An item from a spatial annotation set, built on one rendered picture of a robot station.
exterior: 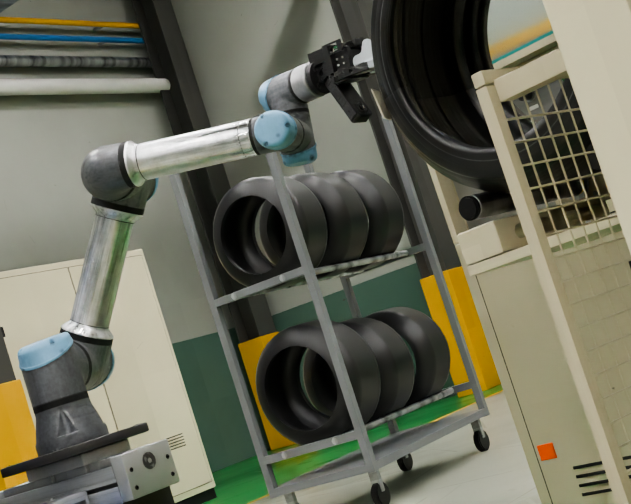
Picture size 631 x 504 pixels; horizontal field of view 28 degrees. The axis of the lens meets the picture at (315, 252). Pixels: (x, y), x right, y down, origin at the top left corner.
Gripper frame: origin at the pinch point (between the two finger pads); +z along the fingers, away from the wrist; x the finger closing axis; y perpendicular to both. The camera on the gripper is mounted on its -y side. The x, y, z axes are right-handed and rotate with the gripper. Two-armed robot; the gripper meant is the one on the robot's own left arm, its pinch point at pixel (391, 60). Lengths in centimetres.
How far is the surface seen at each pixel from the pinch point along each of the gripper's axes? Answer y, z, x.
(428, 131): -16.4, 14.1, -11.9
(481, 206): -31.6, 19.9, -9.9
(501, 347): -66, -38, 59
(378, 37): 2.8, 7.7, -11.3
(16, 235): 58, -885, 456
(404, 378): -103, -276, 277
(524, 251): -41, 27, -11
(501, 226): -35.9, 22.6, -9.3
